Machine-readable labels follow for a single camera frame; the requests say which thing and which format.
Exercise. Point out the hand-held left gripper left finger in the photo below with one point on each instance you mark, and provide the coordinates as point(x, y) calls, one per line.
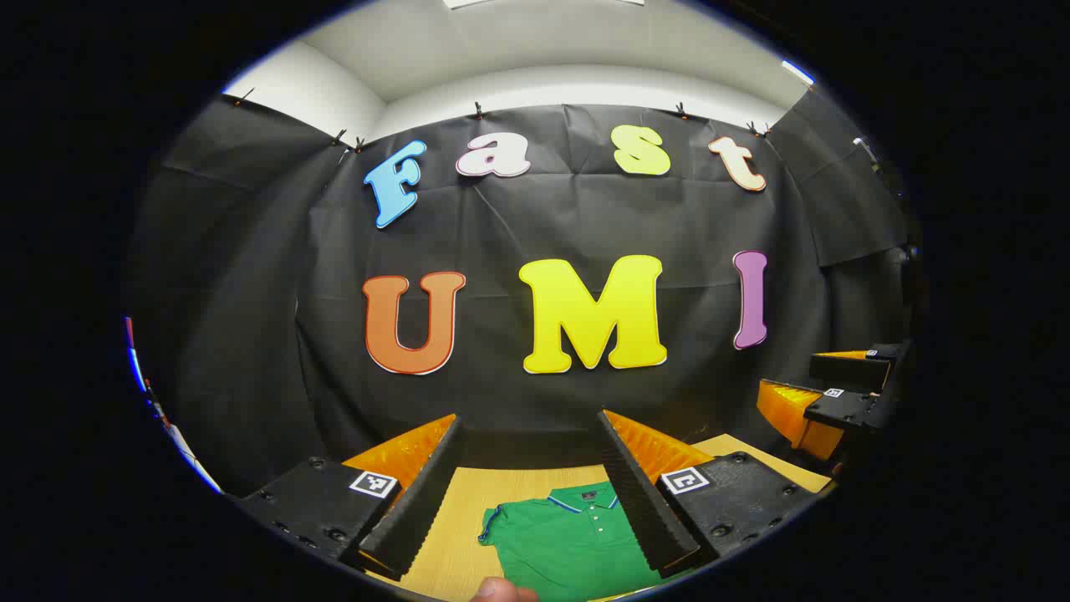
point(422, 502)

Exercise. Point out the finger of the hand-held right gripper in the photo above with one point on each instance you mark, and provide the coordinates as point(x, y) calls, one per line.
point(844, 410)
point(844, 372)

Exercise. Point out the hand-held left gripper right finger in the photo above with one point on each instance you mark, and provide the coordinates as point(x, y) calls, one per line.
point(639, 502)

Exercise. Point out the white ceiling light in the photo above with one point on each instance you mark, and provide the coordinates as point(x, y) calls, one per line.
point(798, 73)

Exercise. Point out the green T-shirt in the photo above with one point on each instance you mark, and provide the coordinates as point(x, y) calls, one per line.
point(568, 543)

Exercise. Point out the row of black cloth clips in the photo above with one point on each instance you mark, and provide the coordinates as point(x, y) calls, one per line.
point(478, 109)

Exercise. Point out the black backdrop cloth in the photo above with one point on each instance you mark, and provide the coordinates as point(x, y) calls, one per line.
point(669, 226)

